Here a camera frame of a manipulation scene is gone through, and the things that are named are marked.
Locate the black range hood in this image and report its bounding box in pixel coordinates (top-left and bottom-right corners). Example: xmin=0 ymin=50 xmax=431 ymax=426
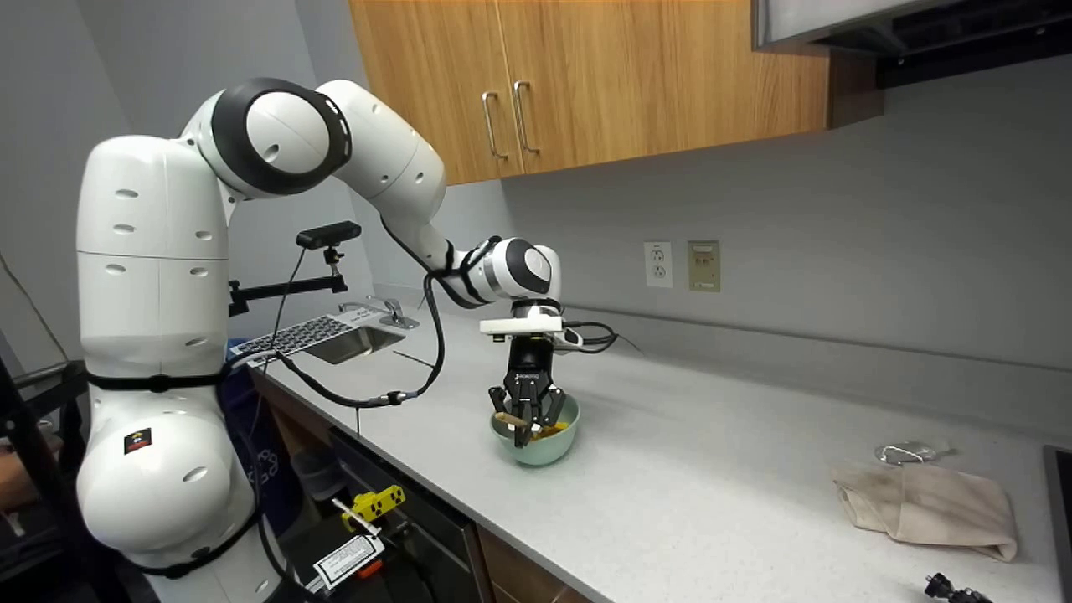
xmin=750 ymin=0 xmax=1072 ymax=89

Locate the steel kitchen sink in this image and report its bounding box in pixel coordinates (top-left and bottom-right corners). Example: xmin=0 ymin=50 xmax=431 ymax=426
xmin=234 ymin=304 xmax=415 ymax=366

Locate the black camera on stand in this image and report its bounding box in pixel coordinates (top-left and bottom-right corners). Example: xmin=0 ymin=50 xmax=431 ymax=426
xmin=293 ymin=223 xmax=363 ymax=264

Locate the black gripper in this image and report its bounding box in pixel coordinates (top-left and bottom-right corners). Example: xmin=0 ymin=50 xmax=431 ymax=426
xmin=489 ymin=334 xmax=568 ymax=435

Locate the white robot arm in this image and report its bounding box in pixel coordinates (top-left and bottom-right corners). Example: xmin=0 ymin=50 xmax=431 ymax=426
xmin=78 ymin=76 xmax=565 ymax=603

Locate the beige wall switch plate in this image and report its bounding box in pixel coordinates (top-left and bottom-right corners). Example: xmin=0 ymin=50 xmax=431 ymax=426
xmin=685 ymin=243 xmax=719 ymax=291

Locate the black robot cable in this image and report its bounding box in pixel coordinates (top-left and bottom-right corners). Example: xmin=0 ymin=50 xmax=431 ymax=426
xmin=260 ymin=231 xmax=624 ymax=413

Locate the yellow black tool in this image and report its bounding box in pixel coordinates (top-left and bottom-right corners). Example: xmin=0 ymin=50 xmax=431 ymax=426
xmin=340 ymin=486 xmax=404 ymax=529

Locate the wooden upper cabinet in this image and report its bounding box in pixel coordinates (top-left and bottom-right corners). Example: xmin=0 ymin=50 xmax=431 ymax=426
xmin=349 ymin=0 xmax=885 ymax=185

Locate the yellow wooden-handled spatula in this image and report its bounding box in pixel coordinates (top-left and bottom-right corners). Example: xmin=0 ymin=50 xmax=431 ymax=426
xmin=492 ymin=413 xmax=568 ymax=439

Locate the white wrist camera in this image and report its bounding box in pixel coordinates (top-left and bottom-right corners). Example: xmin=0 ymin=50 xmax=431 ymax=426
xmin=478 ymin=309 xmax=581 ymax=349

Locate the white wall power outlet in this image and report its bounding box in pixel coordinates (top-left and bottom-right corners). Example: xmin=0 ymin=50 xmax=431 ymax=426
xmin=642 ymin=243 xmax=672 ymax=288

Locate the green mixing bowl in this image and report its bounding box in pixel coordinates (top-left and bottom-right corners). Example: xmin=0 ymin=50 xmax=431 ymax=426
xmin=492 ymin=400 xmax=581 ymax=470

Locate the small black object on counter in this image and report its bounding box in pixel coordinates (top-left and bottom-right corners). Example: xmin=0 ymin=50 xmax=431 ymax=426
xmin=923 ymin=574 xmax=990 ymax=603

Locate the beige folded cloth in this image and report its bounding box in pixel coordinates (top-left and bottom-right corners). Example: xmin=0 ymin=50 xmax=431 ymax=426
xmin=833 ymin=462 xmax=1017 ymax=561

